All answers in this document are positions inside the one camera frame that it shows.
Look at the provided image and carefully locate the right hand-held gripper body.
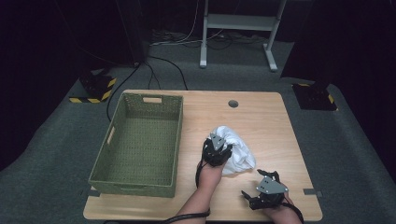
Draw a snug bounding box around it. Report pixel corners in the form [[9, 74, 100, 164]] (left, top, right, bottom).
[[255, 175, 289, 209]]

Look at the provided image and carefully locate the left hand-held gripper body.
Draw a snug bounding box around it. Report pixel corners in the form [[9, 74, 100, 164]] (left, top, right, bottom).
[[203, 133, 232, 167]]

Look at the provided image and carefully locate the white cloth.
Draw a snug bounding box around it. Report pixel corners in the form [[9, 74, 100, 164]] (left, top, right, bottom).
[[210, 125, 257, 175]]

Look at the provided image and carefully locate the green woven basket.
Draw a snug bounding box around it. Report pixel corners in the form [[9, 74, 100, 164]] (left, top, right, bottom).
[[88, 91, 184, 199]]

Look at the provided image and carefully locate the black yellow striped stand base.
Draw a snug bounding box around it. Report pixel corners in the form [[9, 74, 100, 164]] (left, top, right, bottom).
[[291, 81, 339, 112], [68, 69, 118, 105]]

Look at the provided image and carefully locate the white metal stand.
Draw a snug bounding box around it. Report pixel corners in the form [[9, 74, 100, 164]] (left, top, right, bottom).
[[199, 0, 288, 73]]

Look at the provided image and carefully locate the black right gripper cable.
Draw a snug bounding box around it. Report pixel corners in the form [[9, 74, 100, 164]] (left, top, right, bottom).
[[280, 202, 304, 224]]

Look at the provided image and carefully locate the black floor cable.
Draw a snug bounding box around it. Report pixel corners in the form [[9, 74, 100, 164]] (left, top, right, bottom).
[[145, 55, 190, 91], [106, 62, 142, 122]]

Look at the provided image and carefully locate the white floor cable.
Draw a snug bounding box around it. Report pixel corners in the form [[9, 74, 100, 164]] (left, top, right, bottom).
[[149, 0, 226, 48]]

